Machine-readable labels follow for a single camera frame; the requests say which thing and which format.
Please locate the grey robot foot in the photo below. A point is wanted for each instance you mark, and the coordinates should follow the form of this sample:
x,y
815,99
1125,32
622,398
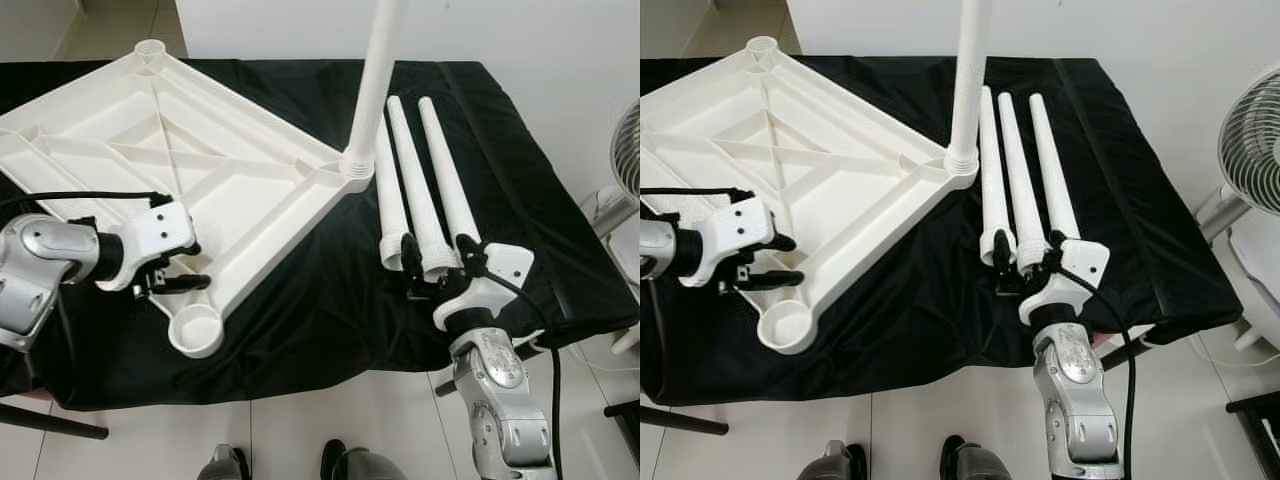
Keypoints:
x,y
975,460
830,462
222,465
362,463

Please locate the white pedestal fan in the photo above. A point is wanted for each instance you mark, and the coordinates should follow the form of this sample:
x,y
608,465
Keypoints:
x,y
628,150
1255,140

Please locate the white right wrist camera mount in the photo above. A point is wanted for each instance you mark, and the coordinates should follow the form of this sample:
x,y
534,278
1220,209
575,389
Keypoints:
x,y
500,275
1085,265

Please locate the grey robot left foot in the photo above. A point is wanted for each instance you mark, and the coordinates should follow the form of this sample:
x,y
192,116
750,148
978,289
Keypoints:
x,y
222,465
830,462

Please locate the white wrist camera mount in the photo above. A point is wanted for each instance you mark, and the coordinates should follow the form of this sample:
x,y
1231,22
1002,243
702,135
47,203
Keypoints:
x,y
160,230
740,225
1085,265
500,275

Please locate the white domed appliance grey band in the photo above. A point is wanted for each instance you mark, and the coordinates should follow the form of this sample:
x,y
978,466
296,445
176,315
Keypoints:
x,y
1262,270

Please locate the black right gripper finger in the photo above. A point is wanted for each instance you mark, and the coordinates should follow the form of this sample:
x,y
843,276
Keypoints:
x,y
1059,249
412,258
1003,252
471,254

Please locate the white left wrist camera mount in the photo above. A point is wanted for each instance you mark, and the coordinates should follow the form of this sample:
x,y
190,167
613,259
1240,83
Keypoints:
x,y
160,230
740,225

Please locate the grey robot right foot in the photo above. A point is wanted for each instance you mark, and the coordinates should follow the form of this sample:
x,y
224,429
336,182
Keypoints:
x,y
975,460
362,463

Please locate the white plastic ribbed tabletop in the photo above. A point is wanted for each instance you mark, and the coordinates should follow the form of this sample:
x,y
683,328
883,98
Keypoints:
x,y
760,140
150,140

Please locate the black floor stand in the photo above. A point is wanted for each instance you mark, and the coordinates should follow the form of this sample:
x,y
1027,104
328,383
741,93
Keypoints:
x,y
1258,412
622,430

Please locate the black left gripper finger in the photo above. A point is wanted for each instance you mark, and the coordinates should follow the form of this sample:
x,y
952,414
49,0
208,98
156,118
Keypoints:
x,y
185,284
189,248
781,242
775,282

